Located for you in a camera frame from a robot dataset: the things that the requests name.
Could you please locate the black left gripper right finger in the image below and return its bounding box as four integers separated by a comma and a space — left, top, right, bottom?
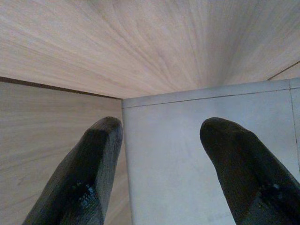
199, 117, 300, 225

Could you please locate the light wood door cabinet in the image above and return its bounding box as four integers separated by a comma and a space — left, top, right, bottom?
0, 0, 300, 99

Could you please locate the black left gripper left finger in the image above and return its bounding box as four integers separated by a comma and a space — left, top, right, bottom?
22, 116, 124, 225

